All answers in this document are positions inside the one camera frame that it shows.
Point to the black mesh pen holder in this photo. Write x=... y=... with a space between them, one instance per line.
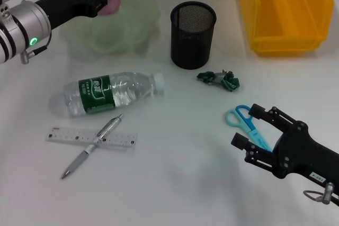
x=192 y=43

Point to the yellow plastic bin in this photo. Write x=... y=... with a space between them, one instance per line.
x=286 y=25

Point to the translucent green fruit bowl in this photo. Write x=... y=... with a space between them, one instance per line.
x=127 y=32

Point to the green plastic wrapper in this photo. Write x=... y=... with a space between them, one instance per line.
x=225 y=80

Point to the silver ballpoint pen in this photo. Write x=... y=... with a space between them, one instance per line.
x=90 y=148

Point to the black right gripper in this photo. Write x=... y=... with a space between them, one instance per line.
x=304 y=157

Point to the clear water bottle green label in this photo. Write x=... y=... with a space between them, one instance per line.
x=98 y=93

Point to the clear plastic ruler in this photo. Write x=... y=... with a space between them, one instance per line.
x=66 y=135

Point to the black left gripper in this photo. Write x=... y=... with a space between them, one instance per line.
x=66 y=1

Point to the blue scissors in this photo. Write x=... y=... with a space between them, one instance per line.
x=247 y=125

